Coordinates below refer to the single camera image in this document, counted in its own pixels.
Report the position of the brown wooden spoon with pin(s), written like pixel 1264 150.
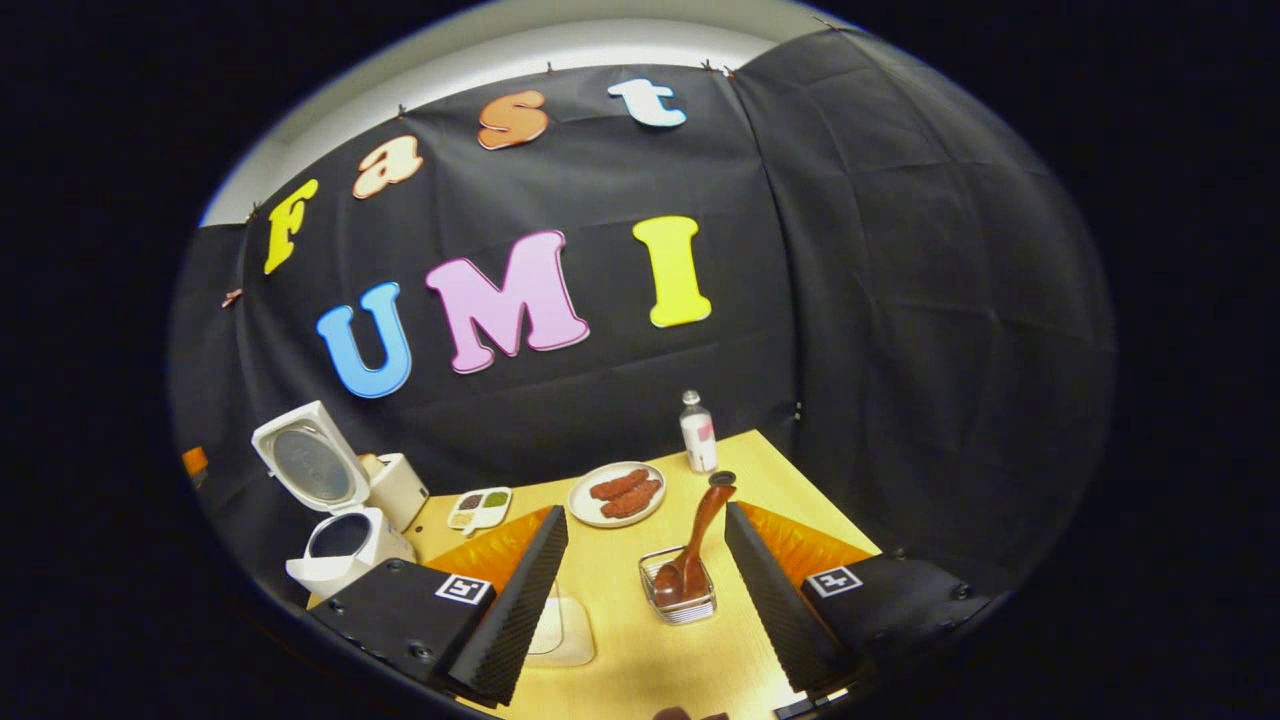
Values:
pixel 705 530

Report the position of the white divided grain dish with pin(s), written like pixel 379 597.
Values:
pixel 480 508

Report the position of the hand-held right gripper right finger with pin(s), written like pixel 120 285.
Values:
pixel 770 600

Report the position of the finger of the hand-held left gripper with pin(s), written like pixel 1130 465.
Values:
pixel 195 461

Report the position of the white round plate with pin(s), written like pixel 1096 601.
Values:
pixel 583 510

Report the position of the white toaster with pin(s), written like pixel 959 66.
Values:
pixel 402 492

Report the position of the toasted bread slice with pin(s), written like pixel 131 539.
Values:
pixel 371 464

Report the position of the small clear plastic bottle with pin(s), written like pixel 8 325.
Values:
pixel 698 440

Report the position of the black round table grommet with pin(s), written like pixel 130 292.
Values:
pixel 722 478

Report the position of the red meat piece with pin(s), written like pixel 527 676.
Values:
pixel 632 499
pixel 620 484

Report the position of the white rice cooker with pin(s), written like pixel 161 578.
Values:
pixel 385 552

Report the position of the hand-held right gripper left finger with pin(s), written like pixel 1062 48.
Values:
pixel 525 600

